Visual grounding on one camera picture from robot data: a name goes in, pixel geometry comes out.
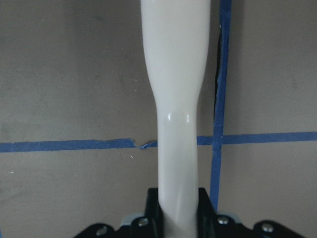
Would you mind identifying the beige hand brush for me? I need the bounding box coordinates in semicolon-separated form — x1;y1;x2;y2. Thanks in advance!
141;0;211;238

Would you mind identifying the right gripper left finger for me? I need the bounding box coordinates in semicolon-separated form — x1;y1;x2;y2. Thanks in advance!
74;188;163;238

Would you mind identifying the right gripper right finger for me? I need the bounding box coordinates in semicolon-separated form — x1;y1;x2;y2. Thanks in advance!
198;187;303;238

